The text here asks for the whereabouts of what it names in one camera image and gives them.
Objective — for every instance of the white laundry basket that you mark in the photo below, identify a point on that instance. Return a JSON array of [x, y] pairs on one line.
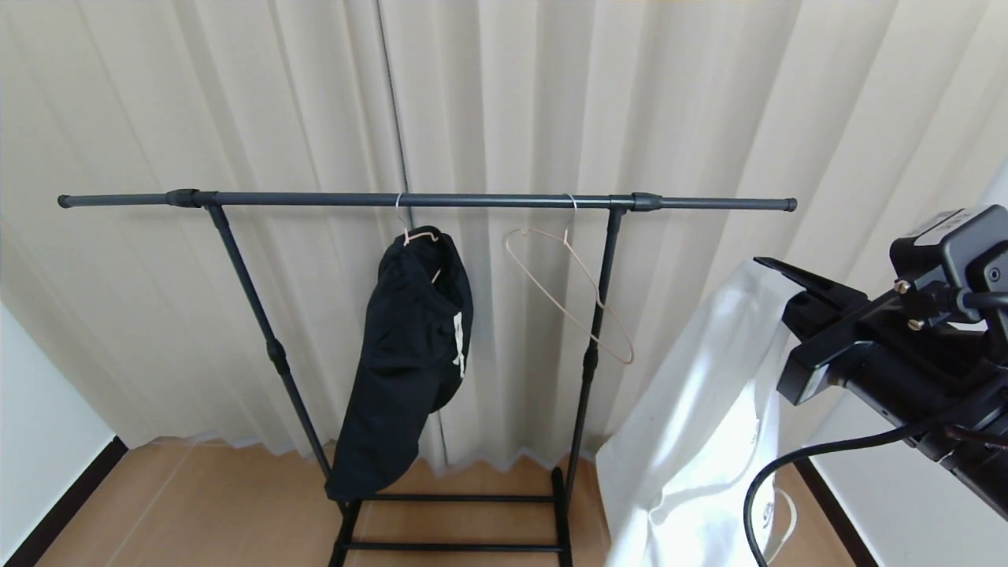
[[791, 516]]

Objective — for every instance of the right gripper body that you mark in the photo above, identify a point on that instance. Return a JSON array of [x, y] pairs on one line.
[[890, 370]]

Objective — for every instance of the black shorts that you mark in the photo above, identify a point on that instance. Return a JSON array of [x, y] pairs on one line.
[[402, 378]]

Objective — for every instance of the pink clothes hanger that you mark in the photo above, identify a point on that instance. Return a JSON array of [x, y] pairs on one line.
[[568, 232], [403, 213]]

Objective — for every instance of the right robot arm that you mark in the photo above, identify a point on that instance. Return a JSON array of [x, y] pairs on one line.
[[984, 488]]

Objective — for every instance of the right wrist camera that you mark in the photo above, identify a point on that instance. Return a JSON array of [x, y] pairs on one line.
[[945, 244]]

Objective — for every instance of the beige curtain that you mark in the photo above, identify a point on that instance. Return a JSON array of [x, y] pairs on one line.
[[630, 102]]

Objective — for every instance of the black clothes rack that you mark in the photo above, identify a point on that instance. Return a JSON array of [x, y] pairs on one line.
[[512, 200]]

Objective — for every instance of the white garment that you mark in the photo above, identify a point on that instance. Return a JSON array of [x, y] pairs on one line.
[[693, 441]]

